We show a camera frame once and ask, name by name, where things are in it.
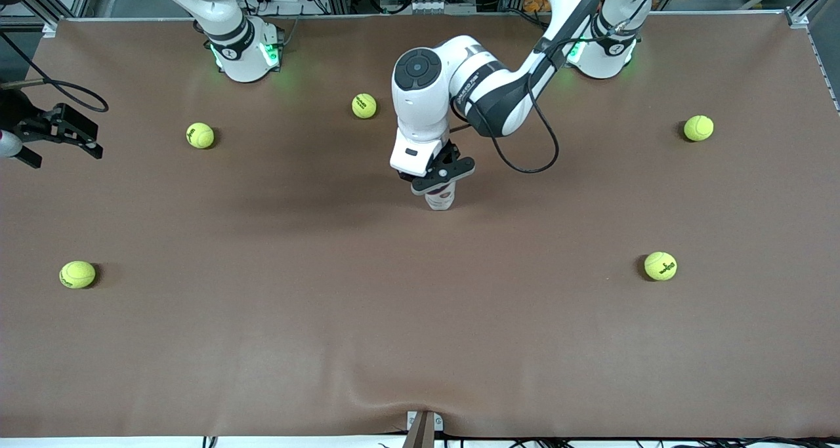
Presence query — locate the white blue tennis ball can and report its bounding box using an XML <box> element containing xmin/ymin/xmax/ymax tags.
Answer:
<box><xmin>425</xmin><ymin>183</ymin><xmax>456</xmax><ymax>211</ymax></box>

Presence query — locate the white terminal strip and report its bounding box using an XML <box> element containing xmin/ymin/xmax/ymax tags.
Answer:
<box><xmin>407</xmin><ymin>0</ymin><xmax>478</xmax><ymax>14</ymax></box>

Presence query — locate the brown table cover mat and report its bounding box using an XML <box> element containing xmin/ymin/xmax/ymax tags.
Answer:
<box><xmin>0</xmin><ymin>12</ymin><xmax>840</xmax><ymax>439</ymax></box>

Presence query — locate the grey metal mounting plate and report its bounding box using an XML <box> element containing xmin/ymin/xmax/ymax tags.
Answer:
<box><xmin>406</xmin><ymin>411</ymin><xmax>444</xmax><ymax>432</ymax></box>

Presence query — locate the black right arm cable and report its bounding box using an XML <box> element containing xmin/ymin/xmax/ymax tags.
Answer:
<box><xmin>0</xmin><ymin>31</ymin><xmax>110</xmax><ymax>113</ymax></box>

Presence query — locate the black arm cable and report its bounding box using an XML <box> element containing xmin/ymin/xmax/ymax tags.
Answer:
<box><xmin>450</xmin><ymin>0</ymin><xmax>667</xmax><ymax>174</ymax></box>
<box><xmin>0</xmin><ymin>31</ymin><xmax>110</xmax><ymax>113</ymax></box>

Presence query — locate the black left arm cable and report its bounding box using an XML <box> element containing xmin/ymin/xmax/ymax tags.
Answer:
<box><xmin>450</xmin><ymin>0</ymin><xmax>667</xmax><ymax>174</ymax></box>

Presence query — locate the brown camera mount pole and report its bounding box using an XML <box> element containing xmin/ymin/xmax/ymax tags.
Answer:
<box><xmin>402</xmin><ymin>411</ymin><xmax>436</xmax><ymax>448</ymax></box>

